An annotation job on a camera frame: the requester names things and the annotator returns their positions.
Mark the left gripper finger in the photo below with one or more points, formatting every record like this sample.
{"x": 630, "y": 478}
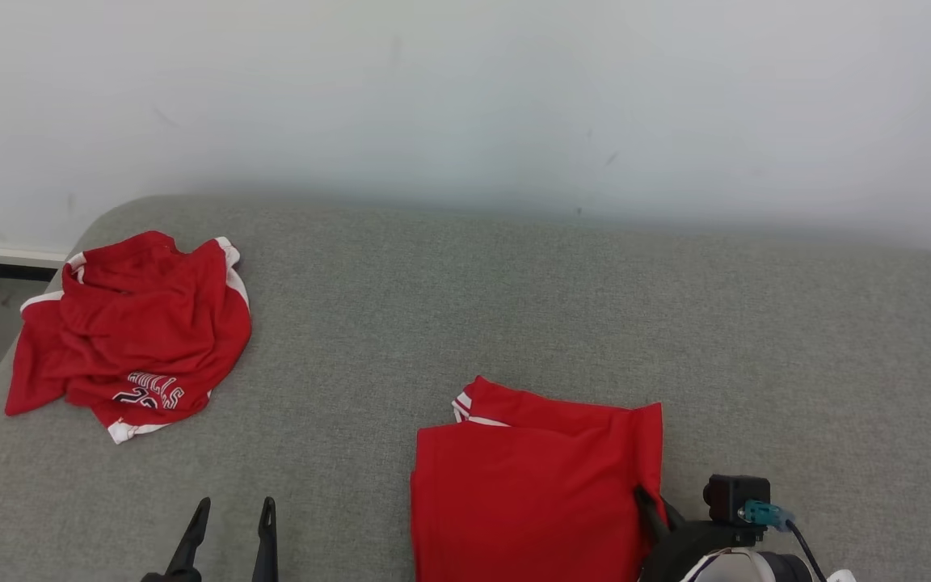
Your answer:
{"x": 191, "y": 541}
{"x": 267, "y": 550}

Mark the red Bulls 23 shorts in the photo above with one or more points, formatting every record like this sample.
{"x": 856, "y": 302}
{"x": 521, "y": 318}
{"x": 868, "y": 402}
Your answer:
{"x": 142, "y": 323}

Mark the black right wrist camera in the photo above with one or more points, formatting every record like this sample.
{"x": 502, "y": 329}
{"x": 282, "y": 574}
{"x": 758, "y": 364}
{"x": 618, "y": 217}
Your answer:
{"x": 732, "y": 495}

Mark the red Bulls 23 jersey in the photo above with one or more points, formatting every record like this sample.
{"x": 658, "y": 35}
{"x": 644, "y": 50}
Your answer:
{"x": 530, "y": 501}

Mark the grey fabric sofa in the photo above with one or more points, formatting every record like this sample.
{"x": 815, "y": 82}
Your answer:
{"x": 433, "y": 307}

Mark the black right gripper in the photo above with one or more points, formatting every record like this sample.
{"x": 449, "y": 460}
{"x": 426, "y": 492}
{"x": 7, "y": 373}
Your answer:
{"x": 692, "y": 546}

